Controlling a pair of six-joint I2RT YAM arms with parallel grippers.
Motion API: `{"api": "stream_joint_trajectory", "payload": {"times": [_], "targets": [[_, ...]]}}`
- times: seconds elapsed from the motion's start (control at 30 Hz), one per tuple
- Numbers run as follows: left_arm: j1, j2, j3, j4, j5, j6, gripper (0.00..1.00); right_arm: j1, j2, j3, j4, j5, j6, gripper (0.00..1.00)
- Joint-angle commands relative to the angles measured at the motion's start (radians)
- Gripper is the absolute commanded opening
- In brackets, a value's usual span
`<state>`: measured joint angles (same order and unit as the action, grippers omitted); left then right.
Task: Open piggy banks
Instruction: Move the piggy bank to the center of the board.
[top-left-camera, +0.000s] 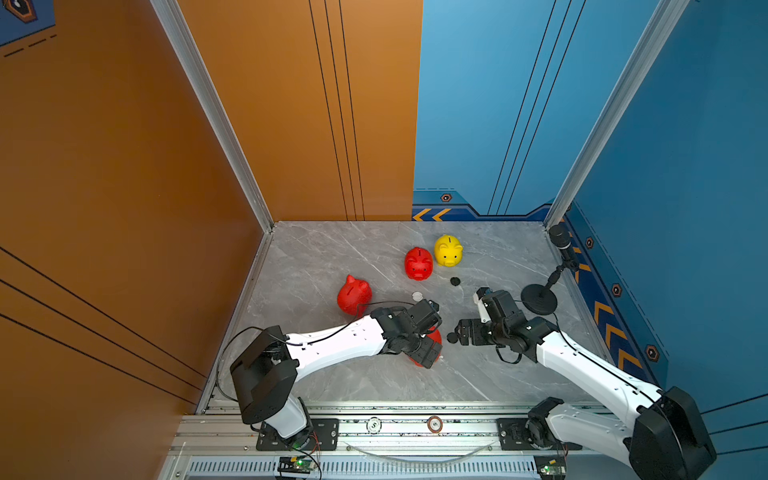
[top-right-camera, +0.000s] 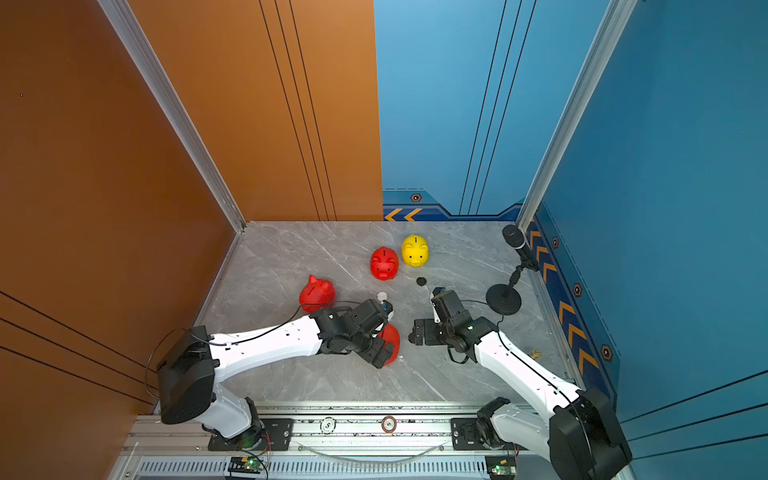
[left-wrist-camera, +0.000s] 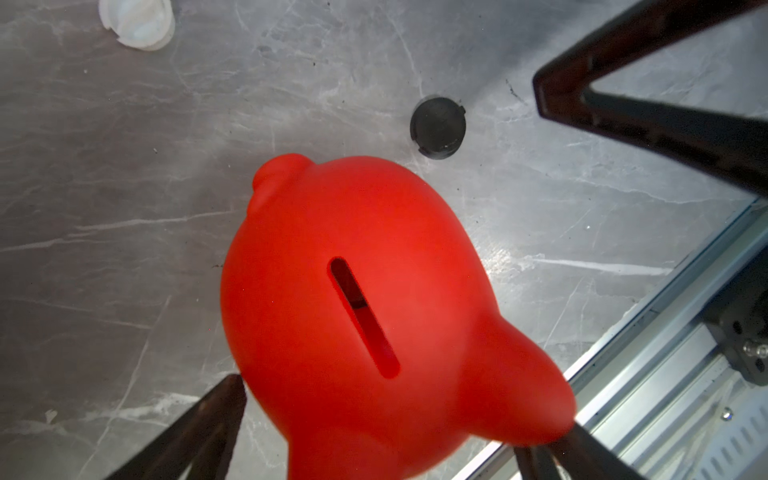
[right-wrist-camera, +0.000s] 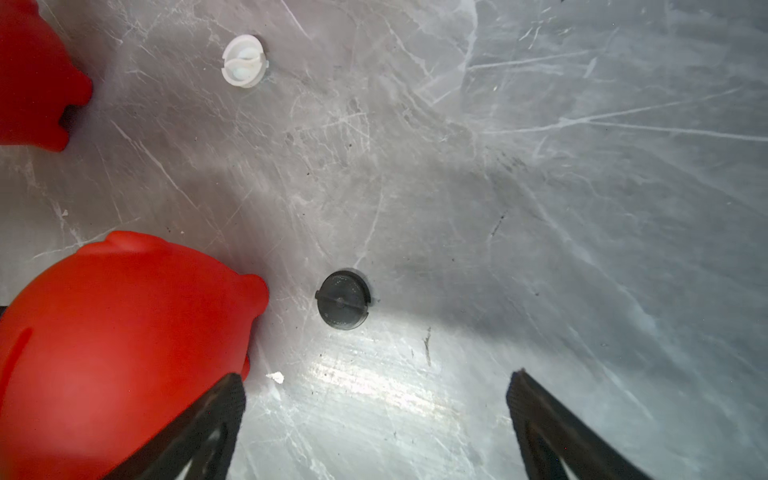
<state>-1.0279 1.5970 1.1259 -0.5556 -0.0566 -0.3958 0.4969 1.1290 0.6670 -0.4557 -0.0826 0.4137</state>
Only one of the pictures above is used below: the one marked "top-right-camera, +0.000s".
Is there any red piggy bank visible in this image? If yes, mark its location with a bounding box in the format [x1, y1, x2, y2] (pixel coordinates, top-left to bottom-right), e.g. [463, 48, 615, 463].
[378, 324, 401, 366]
[370, 247, 399, 281]
[299, 275, 336, 313]

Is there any yellow piggy bank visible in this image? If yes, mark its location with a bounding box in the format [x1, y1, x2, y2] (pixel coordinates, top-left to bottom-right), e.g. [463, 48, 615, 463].
[401, 235, 429, 267]

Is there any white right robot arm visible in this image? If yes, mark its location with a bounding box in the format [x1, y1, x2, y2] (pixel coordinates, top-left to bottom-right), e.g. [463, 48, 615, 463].
[409, 287, 633, 479]

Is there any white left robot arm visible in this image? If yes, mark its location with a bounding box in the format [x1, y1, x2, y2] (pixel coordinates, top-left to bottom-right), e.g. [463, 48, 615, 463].
[157, 299, 395, 450]

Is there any green circuit board right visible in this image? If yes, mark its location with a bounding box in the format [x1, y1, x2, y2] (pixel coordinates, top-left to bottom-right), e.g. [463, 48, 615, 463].
[485, 456, 517, 480]

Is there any green circuit board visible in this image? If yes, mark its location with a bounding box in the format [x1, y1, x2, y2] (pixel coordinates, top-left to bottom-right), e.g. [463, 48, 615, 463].
[485, 456, 517, 480]
[227, 456, 269, 479]

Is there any green circuit board left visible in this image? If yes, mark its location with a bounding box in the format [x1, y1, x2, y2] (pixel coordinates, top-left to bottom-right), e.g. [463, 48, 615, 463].
[227, 456, 269, 479]

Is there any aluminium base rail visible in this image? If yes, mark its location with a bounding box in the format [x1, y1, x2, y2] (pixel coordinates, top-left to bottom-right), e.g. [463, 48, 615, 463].
[109, 402, 557, 479]

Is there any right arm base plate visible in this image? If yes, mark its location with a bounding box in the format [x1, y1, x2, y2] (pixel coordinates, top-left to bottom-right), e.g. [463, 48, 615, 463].
[450, 417, 526, 451]

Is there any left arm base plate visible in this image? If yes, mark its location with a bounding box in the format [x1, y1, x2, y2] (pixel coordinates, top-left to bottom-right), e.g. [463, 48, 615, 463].
[203, 418, 293, 453]

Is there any aluminium corner post right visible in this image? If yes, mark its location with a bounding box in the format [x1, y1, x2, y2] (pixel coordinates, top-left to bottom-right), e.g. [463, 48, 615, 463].
[517, 0, 637, 232]

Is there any aluminium corner post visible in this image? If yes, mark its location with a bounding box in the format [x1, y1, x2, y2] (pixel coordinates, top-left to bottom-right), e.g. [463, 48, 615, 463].
[98, 0, 246, 234]
[517, 0, 637, 232]

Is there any aluminium corner post left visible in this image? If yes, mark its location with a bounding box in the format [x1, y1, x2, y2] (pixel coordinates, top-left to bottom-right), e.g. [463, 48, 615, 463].
[98, 0, 246, 234]

